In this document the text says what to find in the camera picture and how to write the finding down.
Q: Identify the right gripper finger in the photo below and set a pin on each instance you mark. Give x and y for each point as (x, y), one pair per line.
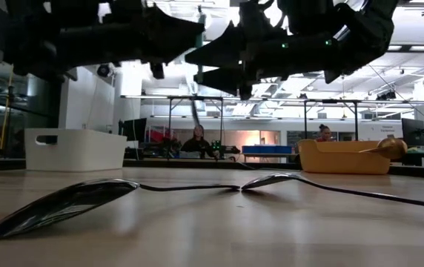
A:
(223, 79)
(223, 48)

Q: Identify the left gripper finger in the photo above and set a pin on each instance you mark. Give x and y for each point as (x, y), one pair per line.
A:
(173, 46)
(171, 24)

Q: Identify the gold spoon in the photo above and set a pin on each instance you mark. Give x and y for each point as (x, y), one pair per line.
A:
(391, 148)

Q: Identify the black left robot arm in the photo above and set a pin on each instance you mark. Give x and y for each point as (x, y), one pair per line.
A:
(49, 37)

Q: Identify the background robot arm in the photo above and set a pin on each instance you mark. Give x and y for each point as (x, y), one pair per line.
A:
(221, 147)

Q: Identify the black ceiling spotlight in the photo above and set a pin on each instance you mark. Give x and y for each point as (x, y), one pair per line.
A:
(103, 70)

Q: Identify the person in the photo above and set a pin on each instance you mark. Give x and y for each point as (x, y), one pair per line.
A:
(198, 142)
(324, 134)

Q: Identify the blue crate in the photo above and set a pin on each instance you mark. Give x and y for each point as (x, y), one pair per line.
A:
(267, 149)

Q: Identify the black monitor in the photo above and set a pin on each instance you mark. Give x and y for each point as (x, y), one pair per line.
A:
(134, 130)
(412, 131)

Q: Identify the silver spoon right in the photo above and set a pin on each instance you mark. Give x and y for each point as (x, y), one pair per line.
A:
(282, 179)

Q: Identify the orange plastic bin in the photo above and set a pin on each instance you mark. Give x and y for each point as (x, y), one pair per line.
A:
(338, 163)

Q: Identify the white plastic bin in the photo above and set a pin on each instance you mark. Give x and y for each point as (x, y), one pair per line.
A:
(86, 152)

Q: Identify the black table frame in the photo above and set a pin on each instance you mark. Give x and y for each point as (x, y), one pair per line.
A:
(170, 111)
(305, 122)

